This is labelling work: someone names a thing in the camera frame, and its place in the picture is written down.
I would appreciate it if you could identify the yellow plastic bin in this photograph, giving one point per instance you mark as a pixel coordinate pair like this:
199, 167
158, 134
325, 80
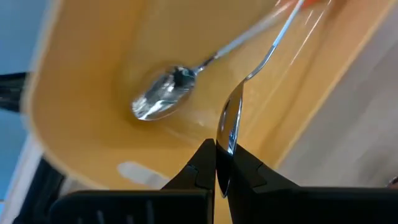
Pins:
93, 93

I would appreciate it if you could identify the black table frame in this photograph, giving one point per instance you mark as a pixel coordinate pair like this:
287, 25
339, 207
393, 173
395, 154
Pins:
37, 183

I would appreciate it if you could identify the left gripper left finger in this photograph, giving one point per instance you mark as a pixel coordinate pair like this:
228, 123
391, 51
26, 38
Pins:
186, 205

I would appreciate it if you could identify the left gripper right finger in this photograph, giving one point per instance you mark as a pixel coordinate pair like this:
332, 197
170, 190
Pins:
280, 205

